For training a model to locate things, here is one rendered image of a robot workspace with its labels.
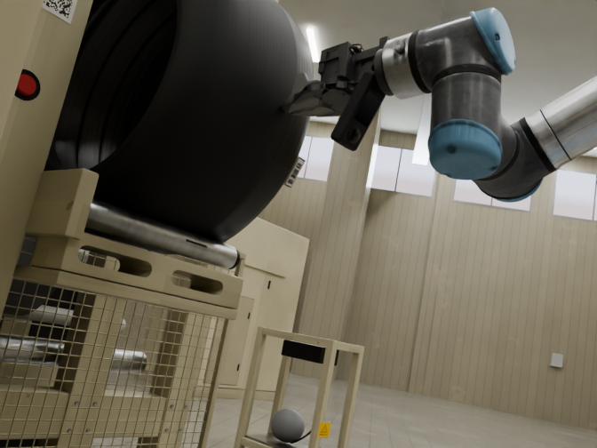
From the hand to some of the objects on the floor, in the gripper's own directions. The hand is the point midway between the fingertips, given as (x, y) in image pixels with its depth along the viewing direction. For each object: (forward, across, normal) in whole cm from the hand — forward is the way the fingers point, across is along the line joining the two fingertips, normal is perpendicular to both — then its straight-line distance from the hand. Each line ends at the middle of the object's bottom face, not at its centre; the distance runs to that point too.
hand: (288, 111), depth 96 cm
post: (+41, +34, +110) cm, 123 cm away
